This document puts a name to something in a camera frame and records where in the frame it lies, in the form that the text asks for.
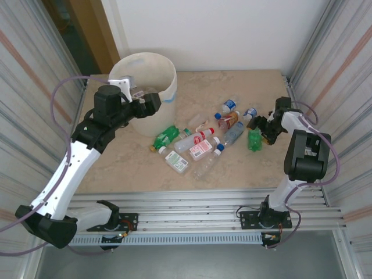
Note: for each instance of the green plastic bottle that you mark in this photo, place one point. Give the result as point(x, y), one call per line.
point(255, 142)

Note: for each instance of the amber tea bottle red label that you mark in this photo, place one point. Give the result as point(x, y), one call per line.
point(229, 119)

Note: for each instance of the small clear bottle blue label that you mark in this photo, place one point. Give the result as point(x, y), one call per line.
point(251, 112)
point(230, 104)

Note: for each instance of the green bottle yellow cap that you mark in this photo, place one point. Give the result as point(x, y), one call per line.
point(168, 135)

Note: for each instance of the tall clear bottle blue cap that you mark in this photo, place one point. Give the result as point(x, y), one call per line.
point(206, 167)

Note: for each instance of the square bottle red white label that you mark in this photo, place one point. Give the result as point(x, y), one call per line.
point(200, 150)

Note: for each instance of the clear bottle red cap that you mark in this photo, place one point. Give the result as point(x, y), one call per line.
point(189, 143)

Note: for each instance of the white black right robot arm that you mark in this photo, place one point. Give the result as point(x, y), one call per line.
point(308, 157)

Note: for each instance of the cream round plastic bin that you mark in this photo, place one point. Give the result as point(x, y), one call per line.
point(157, 122)

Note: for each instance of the white bin liner blue trim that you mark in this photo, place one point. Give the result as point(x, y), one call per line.
point(148, 67)

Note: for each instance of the crushed clear plastic bottle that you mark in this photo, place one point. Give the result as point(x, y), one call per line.
point(198, 119)

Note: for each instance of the clear bottle green cap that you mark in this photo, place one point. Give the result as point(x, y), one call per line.
point(186, 132)

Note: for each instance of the square bottle green white label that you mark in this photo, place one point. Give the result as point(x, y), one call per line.
point(175, 161)

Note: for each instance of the dark glass door pane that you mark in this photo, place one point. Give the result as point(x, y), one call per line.
point(71, 35)

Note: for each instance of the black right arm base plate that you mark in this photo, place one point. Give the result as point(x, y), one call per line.
point(247, 218)

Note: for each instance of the brown wooden door frame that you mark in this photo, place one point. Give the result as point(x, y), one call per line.
point(97, 35)

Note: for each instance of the ribbed metal enclosure panel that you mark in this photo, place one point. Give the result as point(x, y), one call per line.
point(348, 58)
point(29, 72)

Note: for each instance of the aluminium rail frame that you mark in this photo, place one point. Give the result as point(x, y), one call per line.
point(189, 203)

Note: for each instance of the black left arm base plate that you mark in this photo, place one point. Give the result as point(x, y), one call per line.
point(130, 218)

